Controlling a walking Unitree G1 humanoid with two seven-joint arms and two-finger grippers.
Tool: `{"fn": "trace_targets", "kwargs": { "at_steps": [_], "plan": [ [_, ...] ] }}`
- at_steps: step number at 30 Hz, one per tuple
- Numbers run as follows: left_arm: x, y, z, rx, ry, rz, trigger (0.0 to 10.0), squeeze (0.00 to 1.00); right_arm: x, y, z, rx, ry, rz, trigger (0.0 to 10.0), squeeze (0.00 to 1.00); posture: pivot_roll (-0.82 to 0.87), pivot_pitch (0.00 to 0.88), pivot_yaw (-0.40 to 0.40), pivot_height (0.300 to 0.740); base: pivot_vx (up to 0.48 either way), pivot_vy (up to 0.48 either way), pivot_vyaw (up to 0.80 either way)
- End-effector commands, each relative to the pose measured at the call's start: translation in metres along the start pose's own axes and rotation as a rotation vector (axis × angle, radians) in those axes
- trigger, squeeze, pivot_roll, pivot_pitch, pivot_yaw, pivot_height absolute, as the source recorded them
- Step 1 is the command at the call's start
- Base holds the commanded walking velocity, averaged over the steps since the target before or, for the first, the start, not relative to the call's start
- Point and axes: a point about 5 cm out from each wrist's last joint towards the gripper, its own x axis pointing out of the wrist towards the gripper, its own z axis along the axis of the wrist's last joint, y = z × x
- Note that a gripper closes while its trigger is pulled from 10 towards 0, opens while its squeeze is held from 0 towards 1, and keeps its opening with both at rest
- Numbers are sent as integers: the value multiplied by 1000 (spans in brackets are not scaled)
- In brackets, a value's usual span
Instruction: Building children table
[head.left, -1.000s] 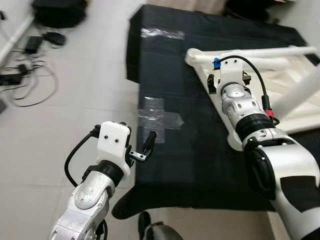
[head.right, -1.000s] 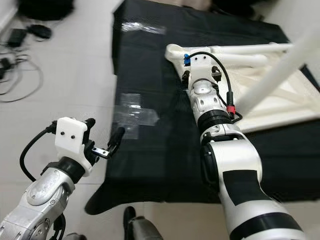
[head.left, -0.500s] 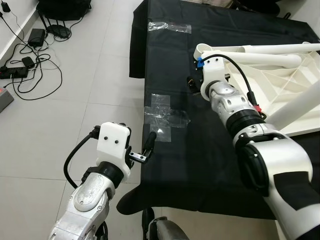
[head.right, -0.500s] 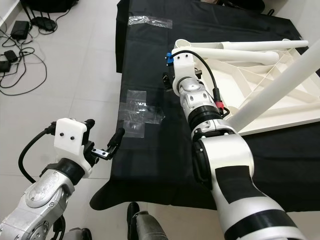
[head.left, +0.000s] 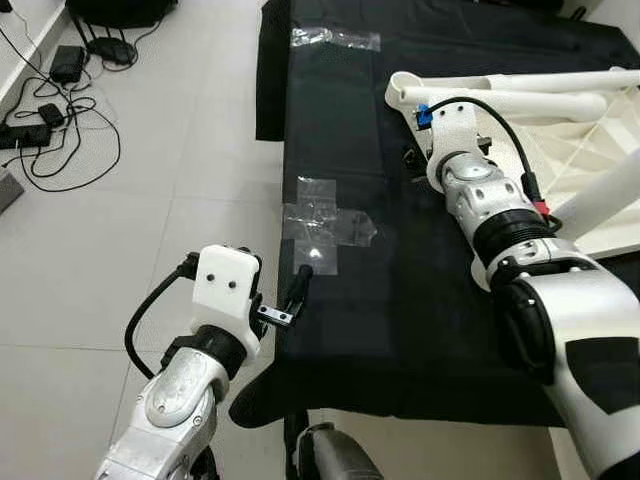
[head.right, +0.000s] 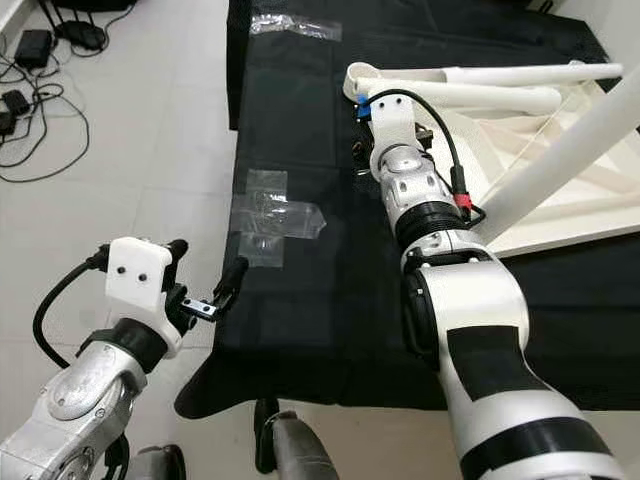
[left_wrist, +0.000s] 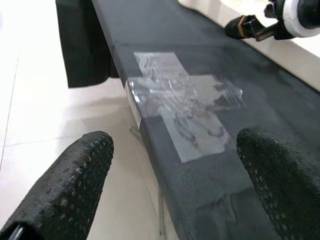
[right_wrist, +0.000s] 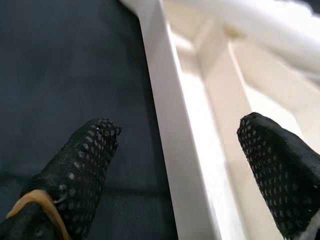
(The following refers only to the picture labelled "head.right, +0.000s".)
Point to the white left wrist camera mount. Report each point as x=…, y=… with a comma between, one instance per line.
x=142, y=282

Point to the clear plastic bag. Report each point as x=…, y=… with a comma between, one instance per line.
x=270, y=215
x=295, y=26

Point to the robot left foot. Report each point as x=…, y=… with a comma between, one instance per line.
x=158, y=465

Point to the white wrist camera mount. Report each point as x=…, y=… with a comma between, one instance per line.
x=390, y=125
x=142, y=282

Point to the black oval floor object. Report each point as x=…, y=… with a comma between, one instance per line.
x=82, y=35

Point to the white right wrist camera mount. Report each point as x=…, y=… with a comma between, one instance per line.
x=390, y=125

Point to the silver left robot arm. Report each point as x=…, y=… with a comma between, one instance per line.
x=80, y=410

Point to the white plastic children table top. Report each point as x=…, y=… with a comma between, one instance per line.
x=550, y=135

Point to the black power strip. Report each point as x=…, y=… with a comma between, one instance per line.
x=13, y=112

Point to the black case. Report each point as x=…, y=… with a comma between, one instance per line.
x=90, y=4

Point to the black power adapter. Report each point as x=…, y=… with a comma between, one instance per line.
x=35, y=48

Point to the black tablecloth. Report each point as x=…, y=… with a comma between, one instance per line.
x=320, y=320

